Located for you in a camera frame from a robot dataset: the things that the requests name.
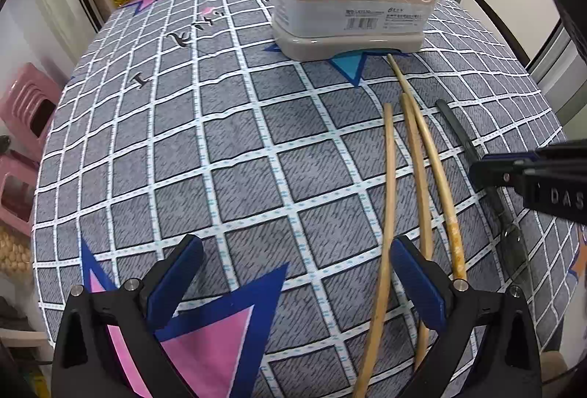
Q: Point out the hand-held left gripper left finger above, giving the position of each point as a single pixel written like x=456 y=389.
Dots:
x=176 y=283

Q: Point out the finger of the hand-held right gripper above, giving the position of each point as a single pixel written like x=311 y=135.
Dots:
x=509 y=156
x=497 y=175

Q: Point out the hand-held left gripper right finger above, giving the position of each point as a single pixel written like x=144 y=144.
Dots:
x=419 y=283

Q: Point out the plain wooden chopstick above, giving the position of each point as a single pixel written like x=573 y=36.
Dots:
x=415 y=173
x=433 y=159
x=389 y=196

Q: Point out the grey checked star tablecloth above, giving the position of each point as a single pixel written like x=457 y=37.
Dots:
x=229 y=150

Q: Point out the bag of pale yellow balls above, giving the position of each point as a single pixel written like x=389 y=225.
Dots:
x=13 y=251

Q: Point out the pink plastic stool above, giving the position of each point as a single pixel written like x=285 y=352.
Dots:
x=13 y=182
x=25 y=90

